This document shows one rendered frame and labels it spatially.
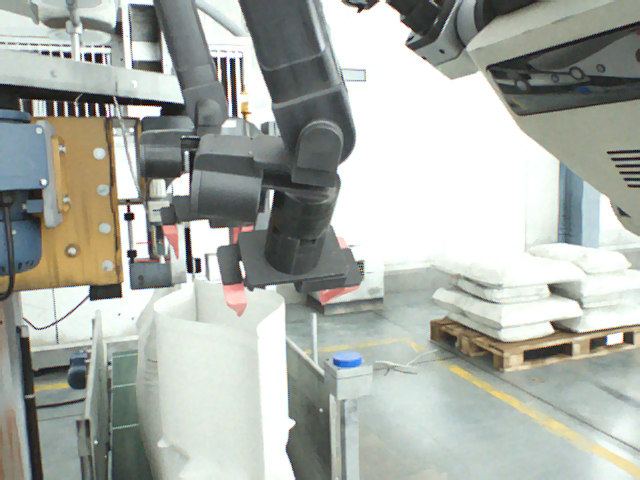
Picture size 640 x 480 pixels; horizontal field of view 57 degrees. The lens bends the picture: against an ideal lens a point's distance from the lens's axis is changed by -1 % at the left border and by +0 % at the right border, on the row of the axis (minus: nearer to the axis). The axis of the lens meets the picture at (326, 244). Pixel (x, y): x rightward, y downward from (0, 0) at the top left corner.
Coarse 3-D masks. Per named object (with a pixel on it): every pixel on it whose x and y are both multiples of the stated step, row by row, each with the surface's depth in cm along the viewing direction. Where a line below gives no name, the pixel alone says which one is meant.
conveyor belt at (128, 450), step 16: (112, 352) 284; (128, 352) 284; (112, 368) 260; (128, 368) 260; (112, 384) 241; (128, 384) 240; (112, 400) 224; (128, 400) 223; (128, 416) 208; (128, 432) 195; (128, 448) 184; (128, 464) 174; (144, 464) 173
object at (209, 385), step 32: (192, 288) 105; (256, 288) 99; (160, 320) 83; (192, 320) 105; (224, 320) 104; (256, 320) 100; (160, 352) 84; (192, 352) 79; (224, 352) 76; (256, 352) 69; (160, 384) 86; (192, 384) 80; (224, 384) 76; (256, 384) 70; (192, 416) 80; (224, 416) 77; (256, 416) 71; (288, 416) 91; (192, 448) 81; (224, 448) 78; (256, 448) 72
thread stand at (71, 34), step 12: (36, 0) 92; (48, 0) 92; (60, 0) 93; (72, 0) 90; (84, 0) 93; (96, 0) 93; (108, 0) 94; (72, 12) 94; (72, 24) 103; (48, 36) 116; (60, 36) 116; (72, 36) 105; (84, 36) 117; (96, 36) 117; (108, 36) 118; (72, 48) 105
